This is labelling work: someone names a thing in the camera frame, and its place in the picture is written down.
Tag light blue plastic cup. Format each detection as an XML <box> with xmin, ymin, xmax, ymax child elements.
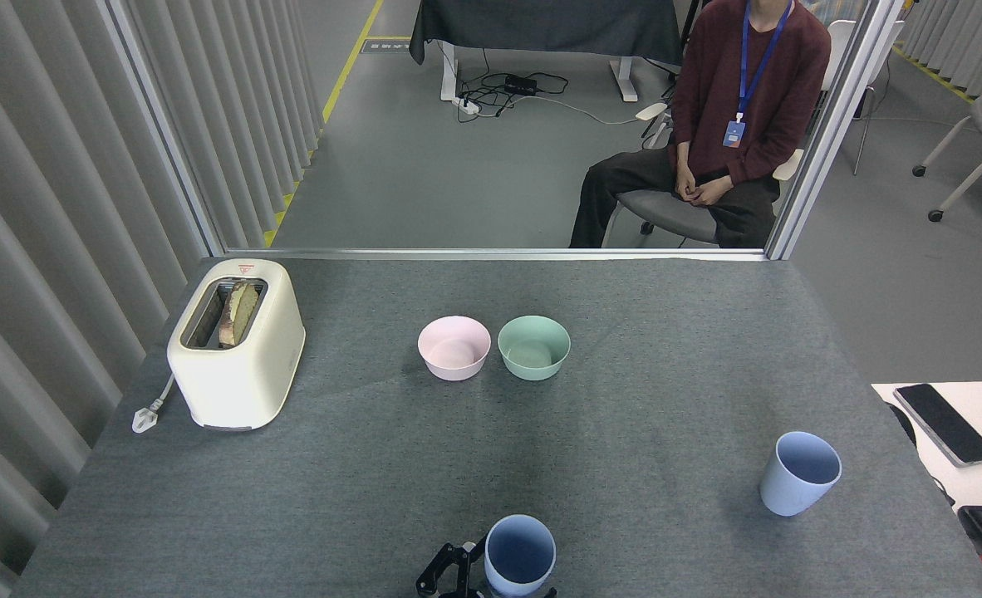
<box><xmin>760</xmin><ymin>431</ymin><xmax>842</xmax><ymax>517</ymax></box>
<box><xmin>484</xmin><ymin>514</ymin><xmax>557</xmax><ymax>598</ymax></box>

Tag grey office chair white arms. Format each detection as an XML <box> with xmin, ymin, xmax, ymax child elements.
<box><xmin>601</xmin><ymin>101</ymin><xmax>805</xmax><ymax>248</ymax></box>

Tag person's left hand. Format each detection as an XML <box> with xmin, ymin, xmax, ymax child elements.
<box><xmin>694</xmin><ymin>176</ymin><xmax>734</xmax><ymax>208</ymax></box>

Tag person's right hand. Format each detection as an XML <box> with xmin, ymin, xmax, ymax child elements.
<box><xmin>674</xmin><ymin>160</ymin><xmax>706</xmax><ymax>202</ymax></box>

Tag pink plastic bowl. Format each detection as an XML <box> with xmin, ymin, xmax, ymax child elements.
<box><xmin>418</xmin><ymin>316</ymin><xmax>492</xmax><ymax>382</ymax></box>

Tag green plastic bowl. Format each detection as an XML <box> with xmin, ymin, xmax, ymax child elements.
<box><xmin>498</xmin><ymin>315</ymin><xmax>572</xmax><ymax>382</ymax></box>

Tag cream white toaster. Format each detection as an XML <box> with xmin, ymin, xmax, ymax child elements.
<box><xmin>167</xmin><ymin>258</ymin><xmax>307</xmax><ymax>432</ymax></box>

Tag bread slice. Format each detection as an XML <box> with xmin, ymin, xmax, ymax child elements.
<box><xmin>218</xmin><ymin>280</ymin><xmax>260</xmax><ymax>348</ymax></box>

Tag black computer mouse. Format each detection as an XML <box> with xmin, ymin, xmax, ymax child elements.
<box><xmin>884</xmin><ymin>401</ymin><xmax>919</xmax><ymax>450</ymax></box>

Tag black smartphone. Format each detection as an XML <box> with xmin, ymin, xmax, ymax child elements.
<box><xmin>893</xmin><ymin>383</ymin><xmax>982</xmax><ymax>468</ymax></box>

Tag person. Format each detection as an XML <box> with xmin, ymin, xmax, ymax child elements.
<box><xmin>568</xmin><ymin>0</ymin><xmax>832</xmax><ymax>249</ymax></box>

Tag table with black cloth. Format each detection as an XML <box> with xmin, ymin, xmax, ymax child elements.
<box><xmin>409</xmin><ymin>0</ymin><xmax>685</xmax><ymax>103</ymax></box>

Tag white plastic chair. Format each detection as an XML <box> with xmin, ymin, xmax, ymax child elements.
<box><xmin>818</xmin><ymin>18</ymin><xmax>906</xmax><ymax>178</ymax></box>

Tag silver frame rail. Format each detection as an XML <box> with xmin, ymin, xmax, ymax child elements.
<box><xmin>223</xmin><ymin>248</ymin><xmax>768</xmax><ymax>263</ymax></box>

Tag white toaster cord with plug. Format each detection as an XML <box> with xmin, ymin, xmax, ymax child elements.
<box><xmin>131</xmin><ymin>374</ymin><xmax>178</xmax><ymax>434</ymax></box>

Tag bundle of floor cables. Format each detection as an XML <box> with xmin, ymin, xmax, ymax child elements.
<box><xmin>456</xmin><ymin>48</ymin><xmax>675</xmax><ymax>127</ymax></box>

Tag silver frame post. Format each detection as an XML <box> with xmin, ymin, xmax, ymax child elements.
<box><xmin>764</xmin><ymin>0</ymin><xmax>907</xmax><ymax>262</ymax></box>
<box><xmin>96</xmin><ymin>0</ymin><xmax>228</xmax><ymax>257</ymax></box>

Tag blue lanyard with badge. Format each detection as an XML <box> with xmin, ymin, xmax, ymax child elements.
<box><xmin>722</xmin><ymin>0</ymin><xmax>794</xmax><ymax>150</ymax></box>

